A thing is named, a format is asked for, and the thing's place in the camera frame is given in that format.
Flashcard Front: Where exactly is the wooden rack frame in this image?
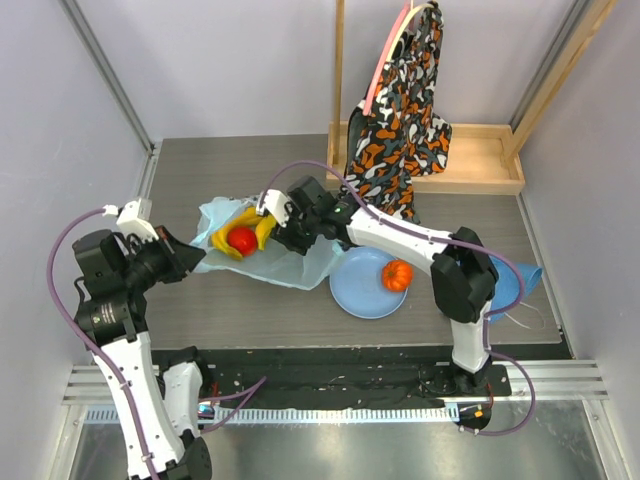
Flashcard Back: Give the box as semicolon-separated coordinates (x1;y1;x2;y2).
327;1;614;195

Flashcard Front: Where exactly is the light blue plastic bag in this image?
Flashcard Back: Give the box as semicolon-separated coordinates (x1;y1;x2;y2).
191;196;345;290

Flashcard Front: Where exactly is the white slotted cable duct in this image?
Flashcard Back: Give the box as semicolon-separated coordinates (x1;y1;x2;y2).
85;403;459;426

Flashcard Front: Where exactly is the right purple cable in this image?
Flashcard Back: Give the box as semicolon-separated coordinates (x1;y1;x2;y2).
259;159;537;439

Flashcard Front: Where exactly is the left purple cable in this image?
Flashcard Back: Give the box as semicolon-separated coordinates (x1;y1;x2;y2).
45;207;267;480

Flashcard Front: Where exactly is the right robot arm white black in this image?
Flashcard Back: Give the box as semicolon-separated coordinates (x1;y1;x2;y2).
258;176;498;395

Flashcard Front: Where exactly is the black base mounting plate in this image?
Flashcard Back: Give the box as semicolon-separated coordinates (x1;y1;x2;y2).
144;344;574;401

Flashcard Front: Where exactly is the pink cream hanger hoop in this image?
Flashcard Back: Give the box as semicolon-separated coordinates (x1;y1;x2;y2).
362;1;436;116

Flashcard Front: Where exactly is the yellow fake banana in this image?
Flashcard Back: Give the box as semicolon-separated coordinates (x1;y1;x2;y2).
254;215;278;251
210;207;264;261

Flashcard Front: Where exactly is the orange fake pumpkin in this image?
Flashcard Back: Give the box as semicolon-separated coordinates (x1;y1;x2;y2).
381;260;414;293

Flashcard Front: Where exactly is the blue round plate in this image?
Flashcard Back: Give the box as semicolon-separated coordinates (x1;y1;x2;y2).
329;247;407;320

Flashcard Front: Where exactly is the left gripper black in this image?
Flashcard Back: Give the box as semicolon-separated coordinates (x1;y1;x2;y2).
120;223;205;289

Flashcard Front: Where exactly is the purple cable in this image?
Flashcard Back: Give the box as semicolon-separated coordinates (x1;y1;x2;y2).
259;159;537;439
45;207;267;480

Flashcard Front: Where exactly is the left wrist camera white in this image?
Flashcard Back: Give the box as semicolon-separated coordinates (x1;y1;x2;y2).
102;197;159;243

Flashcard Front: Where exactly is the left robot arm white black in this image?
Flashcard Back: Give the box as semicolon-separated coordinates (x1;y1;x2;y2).
73;227;213;479

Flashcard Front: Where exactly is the red fake tomato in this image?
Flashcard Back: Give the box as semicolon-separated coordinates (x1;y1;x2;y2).
227;226;258;258

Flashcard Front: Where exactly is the blue cloth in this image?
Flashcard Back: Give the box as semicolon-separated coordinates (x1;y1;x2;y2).
490;256;543;310

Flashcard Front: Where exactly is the camouflage patterned fabric bag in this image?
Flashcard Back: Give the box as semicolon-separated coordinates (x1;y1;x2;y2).
343;2;453;224

